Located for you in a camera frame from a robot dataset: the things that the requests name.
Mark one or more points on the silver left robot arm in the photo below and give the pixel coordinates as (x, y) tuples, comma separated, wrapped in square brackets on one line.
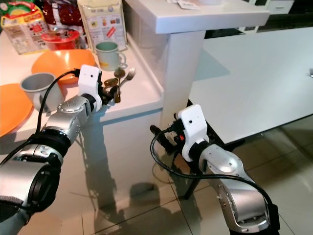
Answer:
[(39, 176)]

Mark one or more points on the dark bronze spoon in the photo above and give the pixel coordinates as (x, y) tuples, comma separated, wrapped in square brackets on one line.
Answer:
[(119, 73)]

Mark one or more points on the red snack bag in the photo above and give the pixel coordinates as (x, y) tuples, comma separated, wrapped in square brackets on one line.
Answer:
[(61, 14)]

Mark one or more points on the red bowl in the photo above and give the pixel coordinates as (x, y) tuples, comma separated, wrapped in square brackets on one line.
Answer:
[(61, 40)]

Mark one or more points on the green mug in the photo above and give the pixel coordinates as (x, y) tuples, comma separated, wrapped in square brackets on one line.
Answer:
[(107, 56)]

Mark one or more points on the grey cup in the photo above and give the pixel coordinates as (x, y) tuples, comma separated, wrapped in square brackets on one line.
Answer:
[(39, 95)]

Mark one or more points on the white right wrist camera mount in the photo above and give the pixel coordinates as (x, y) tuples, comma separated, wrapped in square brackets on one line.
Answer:
[(193, 125)]

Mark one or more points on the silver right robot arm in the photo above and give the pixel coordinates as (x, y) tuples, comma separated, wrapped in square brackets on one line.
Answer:
[(225, 166)]

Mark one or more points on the yellow green food box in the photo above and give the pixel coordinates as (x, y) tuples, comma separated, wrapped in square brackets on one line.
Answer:
[(22, 29)]

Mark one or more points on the orange plate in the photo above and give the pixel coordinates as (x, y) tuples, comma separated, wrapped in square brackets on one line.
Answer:
[(12, 110)]

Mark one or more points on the cream food package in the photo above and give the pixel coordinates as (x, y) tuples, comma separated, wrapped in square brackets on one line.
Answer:
[(102, 22)]

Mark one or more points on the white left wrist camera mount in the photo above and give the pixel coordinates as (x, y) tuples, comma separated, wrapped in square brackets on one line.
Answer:
[(89, 81)]

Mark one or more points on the orange bowl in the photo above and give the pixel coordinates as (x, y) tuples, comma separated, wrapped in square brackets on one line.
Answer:
[(58, 63)]

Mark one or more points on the white raised counter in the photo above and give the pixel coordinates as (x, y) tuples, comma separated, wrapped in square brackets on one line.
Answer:
[(186, 19)]

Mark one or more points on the silver fork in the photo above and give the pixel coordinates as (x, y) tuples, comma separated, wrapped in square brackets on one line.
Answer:
[(130, 73)]

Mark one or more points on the white paper tag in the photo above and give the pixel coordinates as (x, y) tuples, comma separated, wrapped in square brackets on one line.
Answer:
[(187, 4)]

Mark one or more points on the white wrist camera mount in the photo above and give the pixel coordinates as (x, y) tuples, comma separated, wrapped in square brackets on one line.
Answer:
[(89, 81), (193, 125)]

